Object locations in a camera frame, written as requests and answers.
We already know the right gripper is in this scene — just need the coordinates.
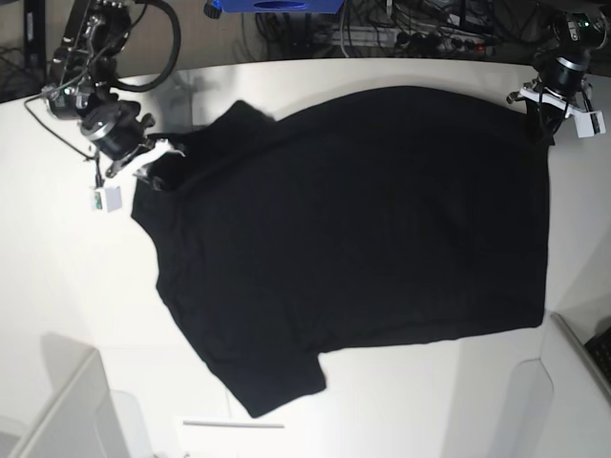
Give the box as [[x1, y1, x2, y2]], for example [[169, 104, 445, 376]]
[[80, 100, 186, 191]]

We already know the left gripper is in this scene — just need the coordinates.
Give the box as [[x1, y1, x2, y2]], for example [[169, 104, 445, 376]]
[[506, 52, 594, 146]]

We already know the black T-shirt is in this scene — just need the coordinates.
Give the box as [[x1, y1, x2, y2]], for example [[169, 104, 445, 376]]
[[132, 87, 550, 418]]

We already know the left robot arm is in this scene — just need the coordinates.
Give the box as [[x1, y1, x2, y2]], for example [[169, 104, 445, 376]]
[[507, 1, 610, 146]]

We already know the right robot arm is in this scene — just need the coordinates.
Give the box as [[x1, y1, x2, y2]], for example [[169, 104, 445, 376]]
[[41, 1, 181, 185]]

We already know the blue plastic box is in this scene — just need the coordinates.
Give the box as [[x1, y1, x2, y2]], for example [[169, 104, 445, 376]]
[[211, 0, 344, 14]]

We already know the black keyboard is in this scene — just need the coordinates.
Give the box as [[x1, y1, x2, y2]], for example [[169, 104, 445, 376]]
[[585, 330, 611, 381]]

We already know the grey partition left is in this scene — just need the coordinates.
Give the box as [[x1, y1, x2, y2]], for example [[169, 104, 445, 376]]
[[1, 333, 154, 457]]

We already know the grey partition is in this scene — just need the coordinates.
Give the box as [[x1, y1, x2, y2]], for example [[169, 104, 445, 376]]
[[1, 333, 154, 457], [505, 312, 611, 458]]

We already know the grey partition right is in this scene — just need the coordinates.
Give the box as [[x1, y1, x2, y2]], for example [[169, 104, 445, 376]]
[[505, 312, 611, 458]]

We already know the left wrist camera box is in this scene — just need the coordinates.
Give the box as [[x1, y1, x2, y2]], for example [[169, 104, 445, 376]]
[[573, 111, 606, 138]]

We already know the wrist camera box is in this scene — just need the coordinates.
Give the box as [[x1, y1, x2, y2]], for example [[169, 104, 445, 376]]
[[573, 111, 606, 138], [91, 186, 123, 213]]

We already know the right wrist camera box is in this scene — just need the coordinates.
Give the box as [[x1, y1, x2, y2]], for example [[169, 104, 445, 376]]
[[91, 186, 123, 213]]

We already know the black cabinet post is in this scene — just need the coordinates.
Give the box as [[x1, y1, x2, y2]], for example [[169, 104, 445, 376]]
[[23, 0, 47, 78]]

